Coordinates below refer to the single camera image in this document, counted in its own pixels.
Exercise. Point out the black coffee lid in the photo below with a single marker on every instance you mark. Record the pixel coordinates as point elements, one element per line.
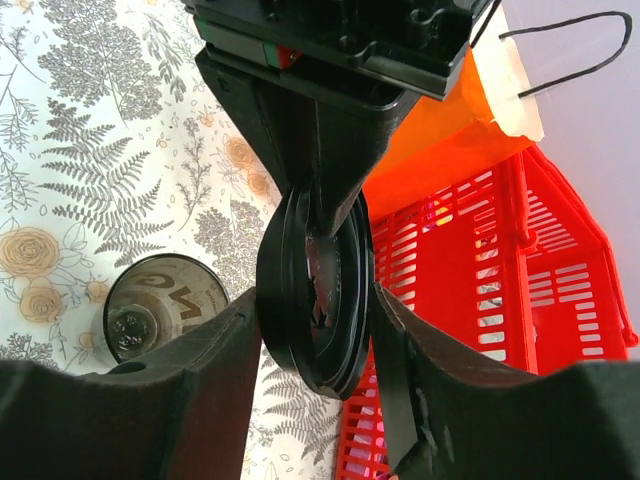
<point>312,293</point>

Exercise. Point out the floral patterned table mat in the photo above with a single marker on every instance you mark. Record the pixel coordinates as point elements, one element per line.
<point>113,149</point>

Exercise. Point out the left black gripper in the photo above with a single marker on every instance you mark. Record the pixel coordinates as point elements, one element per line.
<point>292,77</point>

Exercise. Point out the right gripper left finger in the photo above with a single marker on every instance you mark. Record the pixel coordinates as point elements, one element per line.
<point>181,411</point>

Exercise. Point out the orange paper gift bag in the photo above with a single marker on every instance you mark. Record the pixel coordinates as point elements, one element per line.
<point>490,115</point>

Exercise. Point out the red plastic shopping basket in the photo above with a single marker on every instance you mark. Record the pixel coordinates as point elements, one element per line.
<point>508,262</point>

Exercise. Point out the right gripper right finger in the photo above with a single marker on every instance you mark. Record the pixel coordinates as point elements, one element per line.
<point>450,412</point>

